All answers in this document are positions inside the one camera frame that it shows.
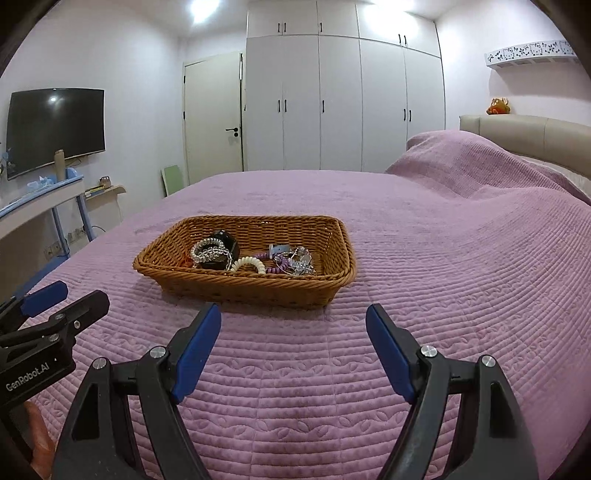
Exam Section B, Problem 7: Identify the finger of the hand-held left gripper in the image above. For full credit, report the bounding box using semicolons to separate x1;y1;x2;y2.
0;280;69;330
0;290;110;352

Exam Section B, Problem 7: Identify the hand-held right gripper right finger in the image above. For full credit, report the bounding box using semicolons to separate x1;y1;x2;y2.
366;303;541;480

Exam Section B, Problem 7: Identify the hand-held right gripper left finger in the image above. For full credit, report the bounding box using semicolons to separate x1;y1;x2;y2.
51;302;222;480

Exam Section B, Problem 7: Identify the brown wicker basket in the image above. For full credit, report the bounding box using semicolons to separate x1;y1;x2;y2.
133;215;357;308

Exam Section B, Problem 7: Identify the translucent spiral hair tie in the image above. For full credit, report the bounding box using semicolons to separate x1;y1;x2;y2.
190;237;234;266

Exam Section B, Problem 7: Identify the person's left hand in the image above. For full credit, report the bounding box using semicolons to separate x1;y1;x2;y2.
23;401;56;480

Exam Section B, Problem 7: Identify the pink quilted bedspread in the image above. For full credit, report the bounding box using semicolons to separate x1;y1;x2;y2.
0;129;591;480

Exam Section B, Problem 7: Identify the green board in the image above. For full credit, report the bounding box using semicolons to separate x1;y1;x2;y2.
161;165;188;198

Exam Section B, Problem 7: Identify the black curved television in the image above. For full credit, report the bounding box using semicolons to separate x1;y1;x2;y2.
6;88;106;181

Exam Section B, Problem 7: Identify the white room door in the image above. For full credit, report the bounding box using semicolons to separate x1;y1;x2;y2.
183;52;245;188

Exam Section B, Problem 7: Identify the beige padded headboard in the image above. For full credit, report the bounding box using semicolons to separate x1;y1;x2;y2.
459;114;591;195

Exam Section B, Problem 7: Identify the white wardrobe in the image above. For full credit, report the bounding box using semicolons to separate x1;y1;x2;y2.
245;0;446;174

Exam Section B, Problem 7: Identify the ceiling light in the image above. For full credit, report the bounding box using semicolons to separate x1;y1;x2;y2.
358;0;416;24
187;0;218;24

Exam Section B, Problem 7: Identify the white desk with blue frame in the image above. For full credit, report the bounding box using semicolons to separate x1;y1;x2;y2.
0;168;95;259

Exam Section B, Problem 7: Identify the cream spiral hair tie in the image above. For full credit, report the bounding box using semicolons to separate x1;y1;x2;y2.
228;256;267;276

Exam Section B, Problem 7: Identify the purple spiral hair tie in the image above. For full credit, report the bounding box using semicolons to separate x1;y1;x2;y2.
254;251;296;276

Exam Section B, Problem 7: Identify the wooden wall shelf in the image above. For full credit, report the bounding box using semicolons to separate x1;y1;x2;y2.
84;185;126;200

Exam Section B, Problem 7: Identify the white decorative wall shelf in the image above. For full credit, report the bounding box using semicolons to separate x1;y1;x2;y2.
484;41;578;69

